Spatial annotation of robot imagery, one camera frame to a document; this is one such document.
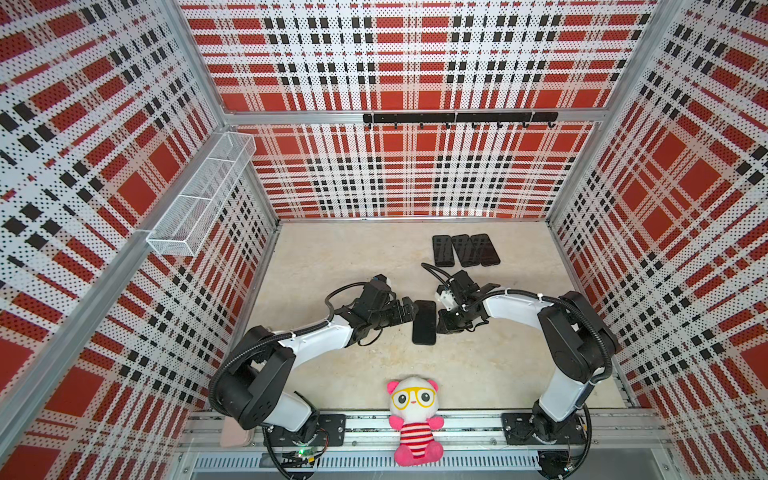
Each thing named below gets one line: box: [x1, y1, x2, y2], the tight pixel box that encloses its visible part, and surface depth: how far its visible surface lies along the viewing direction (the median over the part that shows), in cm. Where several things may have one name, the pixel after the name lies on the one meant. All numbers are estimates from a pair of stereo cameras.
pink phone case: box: [219, 416, 256, 448], surface depth 72 cm
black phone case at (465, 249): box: [451, 234, 481, 267], surface depth 114 cm
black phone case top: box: [412, 300, 437, 346], surface depth 93 cm
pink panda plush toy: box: [387, 376, 445, 467], surface depth 72 cm
